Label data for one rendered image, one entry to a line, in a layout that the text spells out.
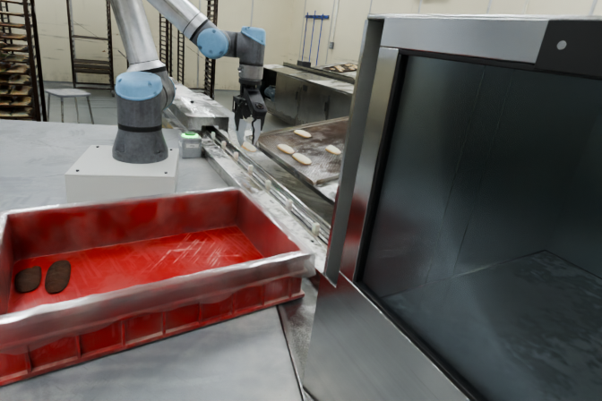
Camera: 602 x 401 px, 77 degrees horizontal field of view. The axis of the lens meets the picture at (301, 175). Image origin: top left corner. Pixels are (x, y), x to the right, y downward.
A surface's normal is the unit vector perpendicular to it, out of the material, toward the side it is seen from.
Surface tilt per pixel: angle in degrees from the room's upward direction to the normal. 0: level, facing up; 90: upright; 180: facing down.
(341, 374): 90
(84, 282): 0
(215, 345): 0
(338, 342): 90
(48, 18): 90
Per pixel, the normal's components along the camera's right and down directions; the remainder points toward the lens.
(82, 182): 0.25, 0.36
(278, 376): 0.12, -0.94
